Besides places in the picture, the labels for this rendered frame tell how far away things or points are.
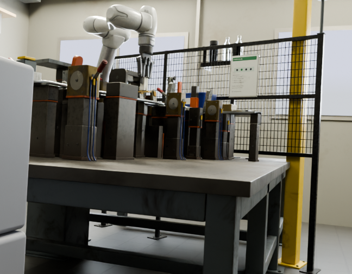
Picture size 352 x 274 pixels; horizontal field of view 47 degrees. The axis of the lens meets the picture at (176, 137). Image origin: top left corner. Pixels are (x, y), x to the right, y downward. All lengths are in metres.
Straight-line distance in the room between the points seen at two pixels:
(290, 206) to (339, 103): 2.04
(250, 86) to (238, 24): 2.06
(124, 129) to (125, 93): 0.15
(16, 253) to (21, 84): 0.25
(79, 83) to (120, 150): 0.35
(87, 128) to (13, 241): 0.97
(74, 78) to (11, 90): 1.00
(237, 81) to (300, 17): 0.61
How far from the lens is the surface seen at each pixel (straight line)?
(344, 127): 4.68
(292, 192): 2.87
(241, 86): 3.01
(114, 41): 2.75
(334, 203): 4.70
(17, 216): 0.65
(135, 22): 2.15
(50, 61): 2.11
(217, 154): 2.37
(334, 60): 4.75
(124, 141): 1.76
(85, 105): 1.57
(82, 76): 1.58
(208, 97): 2.41
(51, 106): 1.69
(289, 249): 2.94
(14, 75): 0.62
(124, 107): 1.76
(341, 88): 4.70
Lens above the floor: 0.78
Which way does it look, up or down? 1 degrees up
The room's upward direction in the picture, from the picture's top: 3 degrees clockwise
